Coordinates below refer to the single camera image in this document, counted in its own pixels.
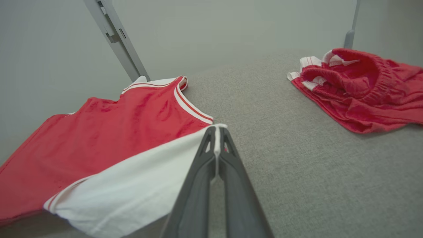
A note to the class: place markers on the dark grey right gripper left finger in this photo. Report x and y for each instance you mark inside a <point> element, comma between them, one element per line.
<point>195,198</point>

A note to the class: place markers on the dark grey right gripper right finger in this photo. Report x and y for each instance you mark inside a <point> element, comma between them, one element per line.
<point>241,205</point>

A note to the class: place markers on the red jersey with white trim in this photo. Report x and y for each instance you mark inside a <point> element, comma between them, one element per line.
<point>99,142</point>

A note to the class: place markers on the red shorts with white stripes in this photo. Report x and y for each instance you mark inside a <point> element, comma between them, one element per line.
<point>363,99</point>

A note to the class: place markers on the wide grey metal post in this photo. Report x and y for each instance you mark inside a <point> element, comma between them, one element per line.
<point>115,36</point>

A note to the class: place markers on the thin grey metal post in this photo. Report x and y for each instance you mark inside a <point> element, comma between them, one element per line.
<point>349,38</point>

